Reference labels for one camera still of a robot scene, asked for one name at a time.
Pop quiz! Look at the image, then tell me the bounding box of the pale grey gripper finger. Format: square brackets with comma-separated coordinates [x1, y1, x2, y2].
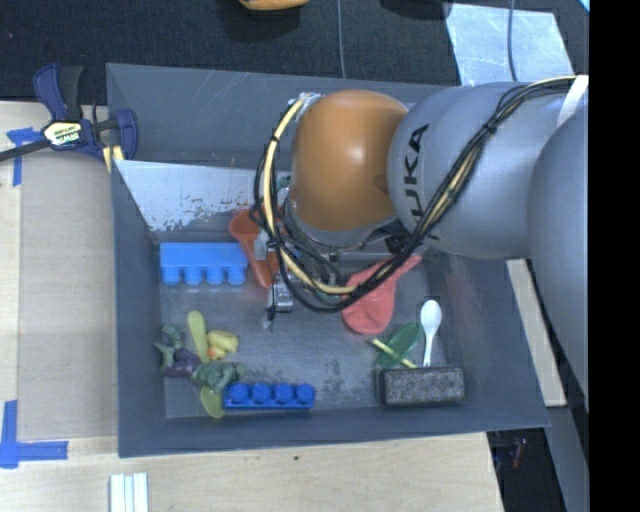
[263, 284, 295, 332]

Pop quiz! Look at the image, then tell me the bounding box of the yellow rubber duck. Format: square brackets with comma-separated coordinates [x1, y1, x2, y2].
[205, 329, 240, 363]

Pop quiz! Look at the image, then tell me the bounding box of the orange plastic cup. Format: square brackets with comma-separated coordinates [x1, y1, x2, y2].
[228, 208, 281, 290]

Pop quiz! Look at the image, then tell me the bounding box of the yellow-green long balloon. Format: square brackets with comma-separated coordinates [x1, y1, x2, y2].
[186, 309, 227, 420]

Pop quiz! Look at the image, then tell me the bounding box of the light blue toy brick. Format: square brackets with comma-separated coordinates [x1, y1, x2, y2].
[159, 242, 250, 288]

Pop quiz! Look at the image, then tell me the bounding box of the dark blue toy brick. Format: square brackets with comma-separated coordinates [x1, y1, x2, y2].
[222, 382, 317, 413]

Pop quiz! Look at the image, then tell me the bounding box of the green and purple toy figure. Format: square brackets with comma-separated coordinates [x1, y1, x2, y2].
[153, 323, 248, 393]

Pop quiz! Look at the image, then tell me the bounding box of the white plastic spoon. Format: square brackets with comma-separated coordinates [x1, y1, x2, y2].
[419, 298, 444, 369]

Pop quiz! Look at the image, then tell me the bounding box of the grey-brown sponge block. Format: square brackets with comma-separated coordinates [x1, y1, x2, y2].
[377, 365, 467, 407]

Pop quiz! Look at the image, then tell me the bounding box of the grey metal bin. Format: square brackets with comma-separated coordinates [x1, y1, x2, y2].
[104, 62, 552, 459]

